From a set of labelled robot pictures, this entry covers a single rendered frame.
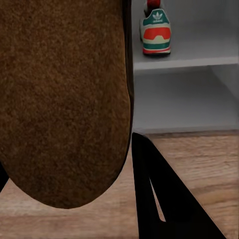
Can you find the gym shoe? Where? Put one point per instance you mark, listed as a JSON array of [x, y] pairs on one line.
[[155, 28]]

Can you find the sandal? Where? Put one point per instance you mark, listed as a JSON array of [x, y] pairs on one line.
[[66, 97]]

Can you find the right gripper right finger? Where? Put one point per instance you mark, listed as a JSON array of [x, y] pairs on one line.
[[185, 217]]

